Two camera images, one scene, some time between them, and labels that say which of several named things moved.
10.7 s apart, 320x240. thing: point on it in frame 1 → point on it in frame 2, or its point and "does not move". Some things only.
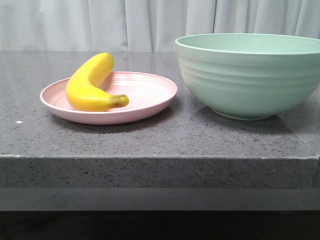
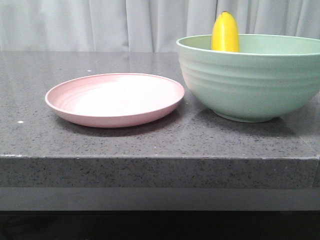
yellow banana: x=84 y=89 → x=225 y=33
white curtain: x=144 y=25 does not move
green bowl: x=250 y=76 does not move
